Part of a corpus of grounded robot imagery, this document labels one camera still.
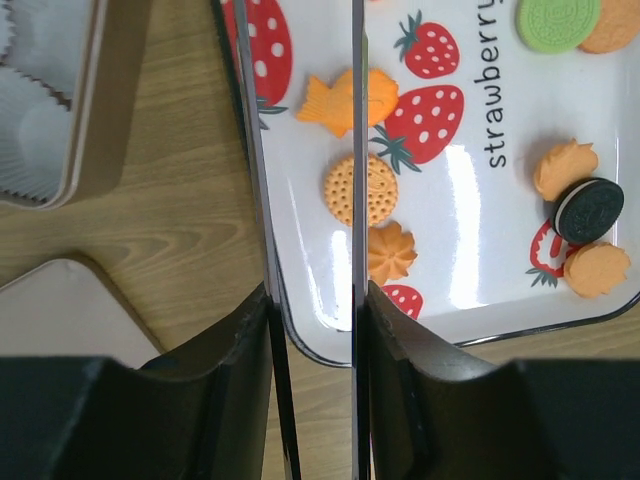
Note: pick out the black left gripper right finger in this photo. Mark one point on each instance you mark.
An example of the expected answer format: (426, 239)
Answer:
(438, 412)

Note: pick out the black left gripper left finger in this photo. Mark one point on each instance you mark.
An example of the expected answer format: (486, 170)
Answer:
(196, 412)

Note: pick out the orange flower shaped cookie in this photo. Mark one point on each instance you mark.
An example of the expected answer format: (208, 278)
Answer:
(390, 253)

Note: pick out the silver metal tongs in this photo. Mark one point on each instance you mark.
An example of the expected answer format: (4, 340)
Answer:
(361, 444)

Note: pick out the green macaron cookie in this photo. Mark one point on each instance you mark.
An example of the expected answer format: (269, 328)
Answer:
(556, 26)

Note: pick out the brown tin lid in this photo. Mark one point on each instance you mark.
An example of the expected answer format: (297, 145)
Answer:
(70, 307)

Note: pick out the orange waffle cookie left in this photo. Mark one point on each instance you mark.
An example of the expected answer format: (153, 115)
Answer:
(382, 193)

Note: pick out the black sandwich cookie lower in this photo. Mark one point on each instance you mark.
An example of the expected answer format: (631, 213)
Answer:
(587, 209)

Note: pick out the orange cookie beside pink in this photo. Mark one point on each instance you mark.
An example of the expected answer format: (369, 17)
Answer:
(563, 165)

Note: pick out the orange cookie left edge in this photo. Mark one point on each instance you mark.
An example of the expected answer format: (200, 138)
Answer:
(332, 106)

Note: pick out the brown cookie tin box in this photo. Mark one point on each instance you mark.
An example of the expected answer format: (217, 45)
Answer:
(69, 76)

